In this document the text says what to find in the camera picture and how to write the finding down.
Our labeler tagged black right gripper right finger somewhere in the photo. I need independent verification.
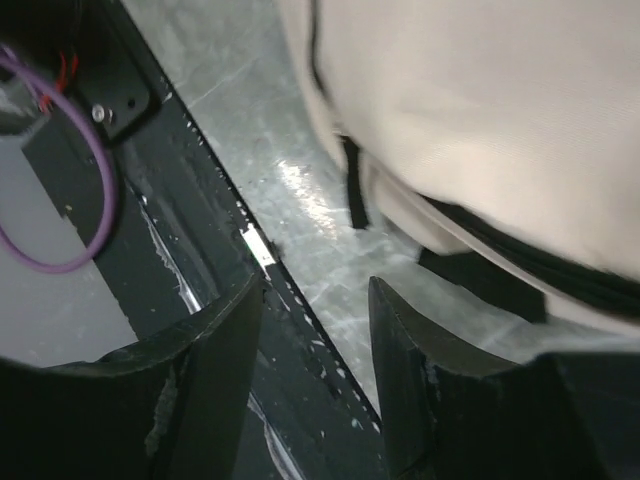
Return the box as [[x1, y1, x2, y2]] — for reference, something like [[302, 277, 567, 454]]
[[369, 278, 639, 479]]

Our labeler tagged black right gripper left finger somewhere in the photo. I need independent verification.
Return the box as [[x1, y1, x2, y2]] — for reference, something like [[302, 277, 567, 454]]
[[1, 274, 263, 479]]

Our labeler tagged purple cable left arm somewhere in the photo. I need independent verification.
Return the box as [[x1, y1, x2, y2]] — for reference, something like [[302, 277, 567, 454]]
[[0, 44, 120, 275]]

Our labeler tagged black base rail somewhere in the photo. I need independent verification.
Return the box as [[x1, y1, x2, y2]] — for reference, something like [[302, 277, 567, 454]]
[[1, 1, 387, 479]]

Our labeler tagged beige canvas backpack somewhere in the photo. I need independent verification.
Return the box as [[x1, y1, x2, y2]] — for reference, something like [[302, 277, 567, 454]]
[[278, 0, 639, 336]]

